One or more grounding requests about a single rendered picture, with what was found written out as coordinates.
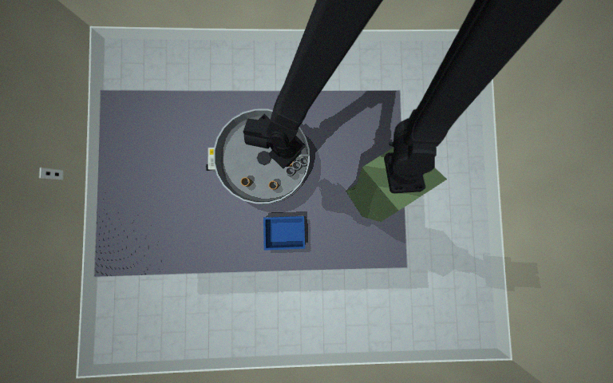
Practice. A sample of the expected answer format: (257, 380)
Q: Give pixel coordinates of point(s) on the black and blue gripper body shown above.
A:
(286, 159)

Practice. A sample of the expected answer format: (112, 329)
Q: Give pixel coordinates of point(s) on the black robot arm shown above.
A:
(491, 34)

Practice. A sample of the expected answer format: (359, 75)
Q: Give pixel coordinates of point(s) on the blue open crate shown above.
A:
(282, 233)

